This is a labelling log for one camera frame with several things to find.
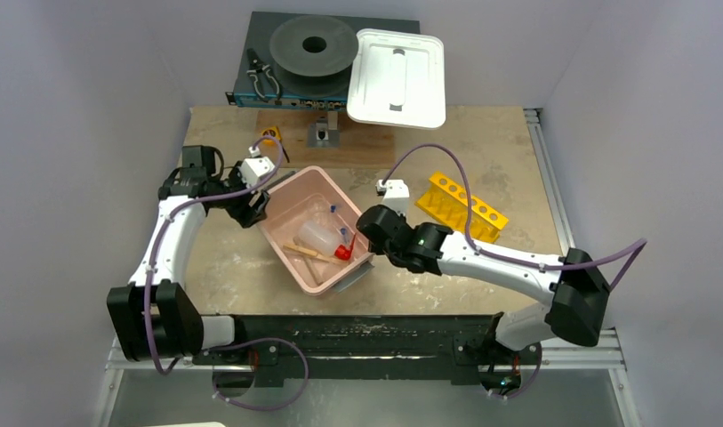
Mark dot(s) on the thin wooden stick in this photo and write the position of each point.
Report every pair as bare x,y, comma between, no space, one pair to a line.
309,253

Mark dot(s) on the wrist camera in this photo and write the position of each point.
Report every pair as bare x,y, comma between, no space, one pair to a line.
255,168
395,195

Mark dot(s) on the pink plastic bin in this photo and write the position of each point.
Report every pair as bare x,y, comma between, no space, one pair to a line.
303,198

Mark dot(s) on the red capped wash bottle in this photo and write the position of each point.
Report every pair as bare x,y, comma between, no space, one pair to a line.
325,241

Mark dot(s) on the yellow tape measure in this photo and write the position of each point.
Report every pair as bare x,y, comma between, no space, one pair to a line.
275,135

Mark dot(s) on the thick wooden dowel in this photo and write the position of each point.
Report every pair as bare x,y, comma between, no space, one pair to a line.
312,268

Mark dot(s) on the black handled pliers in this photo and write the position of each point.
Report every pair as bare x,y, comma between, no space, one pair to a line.
259,69

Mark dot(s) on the far grey bin latch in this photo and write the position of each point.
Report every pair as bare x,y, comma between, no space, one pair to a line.
279,180

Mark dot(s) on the dark network switch box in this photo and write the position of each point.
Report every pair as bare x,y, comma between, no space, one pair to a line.
261,26

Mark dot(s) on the white plastic bin lid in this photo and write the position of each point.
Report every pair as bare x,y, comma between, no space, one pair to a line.
398,79

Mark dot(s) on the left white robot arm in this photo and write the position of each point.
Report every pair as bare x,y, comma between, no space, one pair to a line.
152,315

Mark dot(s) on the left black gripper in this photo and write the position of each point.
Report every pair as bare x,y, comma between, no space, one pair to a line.
245,214

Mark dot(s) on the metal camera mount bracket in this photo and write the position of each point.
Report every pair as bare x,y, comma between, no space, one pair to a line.
324,131

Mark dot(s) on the grey bin latch handle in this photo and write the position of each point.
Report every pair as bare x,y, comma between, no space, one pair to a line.
353,277

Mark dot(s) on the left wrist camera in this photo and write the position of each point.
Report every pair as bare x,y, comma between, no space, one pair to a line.
255,168

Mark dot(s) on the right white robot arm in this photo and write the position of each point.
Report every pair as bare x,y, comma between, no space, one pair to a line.
570,293

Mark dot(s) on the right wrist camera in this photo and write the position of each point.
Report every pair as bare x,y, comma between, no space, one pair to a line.
395,195

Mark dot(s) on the grey filament spool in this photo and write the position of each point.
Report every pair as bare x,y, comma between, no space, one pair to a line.
313,55

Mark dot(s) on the yellow test tube rack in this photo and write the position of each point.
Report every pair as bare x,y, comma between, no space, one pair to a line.
445,202

